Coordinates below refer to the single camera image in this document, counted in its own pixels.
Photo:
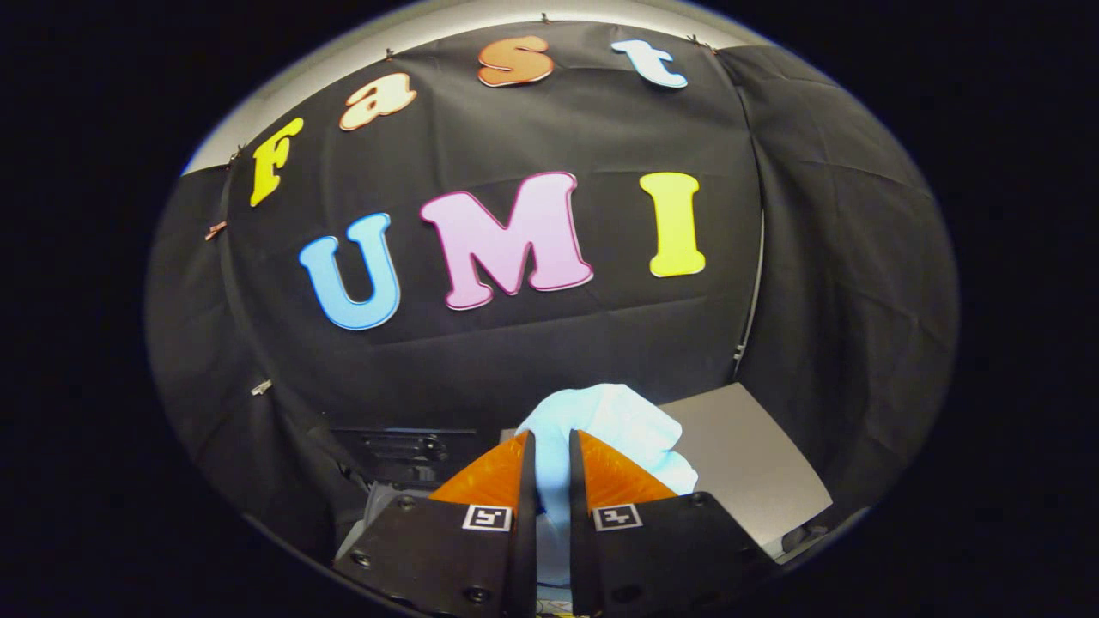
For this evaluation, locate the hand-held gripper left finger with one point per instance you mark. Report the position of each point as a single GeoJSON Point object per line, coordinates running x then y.
{"type": "Point", "coordinates": [522, 549]}

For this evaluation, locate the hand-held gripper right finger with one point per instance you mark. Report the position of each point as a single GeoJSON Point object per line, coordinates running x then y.
{"type": "Point", "coordinates": [582, 558]}

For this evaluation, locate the light blue shirt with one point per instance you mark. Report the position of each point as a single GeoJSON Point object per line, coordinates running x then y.
{"type": "Point", "coordinates": [614, 425]}

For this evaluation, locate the small dark washing machine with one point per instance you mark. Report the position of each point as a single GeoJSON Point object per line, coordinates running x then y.
{"type": "Point", "coordinates": [378, 506]}

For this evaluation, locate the washing machine glass lid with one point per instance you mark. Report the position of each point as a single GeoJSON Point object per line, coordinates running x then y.
{"type": "Point", "coordinates": [403, 451]}

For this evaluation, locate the grey beige cabinet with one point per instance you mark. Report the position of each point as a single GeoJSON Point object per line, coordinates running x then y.
{"type": "Point", "coordinates": [747, 463]}

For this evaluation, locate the black backdrop cloth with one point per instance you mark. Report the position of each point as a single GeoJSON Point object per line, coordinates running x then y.
{"type": "Point", "coordinates": [532, 343]}

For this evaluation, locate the silver clip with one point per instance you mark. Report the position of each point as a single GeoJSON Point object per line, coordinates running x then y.
{"type": "Point", "coordinates": [261, 387]}

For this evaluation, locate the red clip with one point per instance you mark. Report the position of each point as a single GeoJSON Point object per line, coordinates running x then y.
{"type": "Point", "coordinates": [215, 230]}

